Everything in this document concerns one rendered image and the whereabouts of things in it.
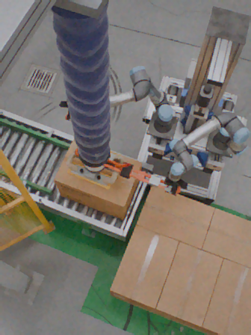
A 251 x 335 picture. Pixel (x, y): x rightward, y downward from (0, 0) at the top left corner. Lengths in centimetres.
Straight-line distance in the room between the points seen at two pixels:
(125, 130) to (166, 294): 189
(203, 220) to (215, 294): 63
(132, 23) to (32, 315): 362
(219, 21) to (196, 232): 177
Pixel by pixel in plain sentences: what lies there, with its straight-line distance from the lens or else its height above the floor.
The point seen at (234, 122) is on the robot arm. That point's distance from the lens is 263.
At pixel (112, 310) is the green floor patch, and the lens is 386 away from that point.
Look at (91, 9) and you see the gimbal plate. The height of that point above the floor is 287.
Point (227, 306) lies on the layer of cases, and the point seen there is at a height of 54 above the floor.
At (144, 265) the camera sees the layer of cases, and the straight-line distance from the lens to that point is 336.
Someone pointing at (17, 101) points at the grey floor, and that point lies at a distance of 469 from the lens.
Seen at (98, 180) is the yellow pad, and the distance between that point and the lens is 291.
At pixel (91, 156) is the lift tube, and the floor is 148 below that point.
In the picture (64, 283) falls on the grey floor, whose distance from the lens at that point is 391.
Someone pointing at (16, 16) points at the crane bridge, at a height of 305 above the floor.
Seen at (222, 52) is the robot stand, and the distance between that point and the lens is 244.
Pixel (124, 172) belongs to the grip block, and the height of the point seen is 126.
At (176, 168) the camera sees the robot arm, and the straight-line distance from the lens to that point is 248.
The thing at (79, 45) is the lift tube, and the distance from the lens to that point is 165.
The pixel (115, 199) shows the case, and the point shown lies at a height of 95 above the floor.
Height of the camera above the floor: 386
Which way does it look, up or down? 68 degrees down
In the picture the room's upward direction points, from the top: 3 degrees clockwise
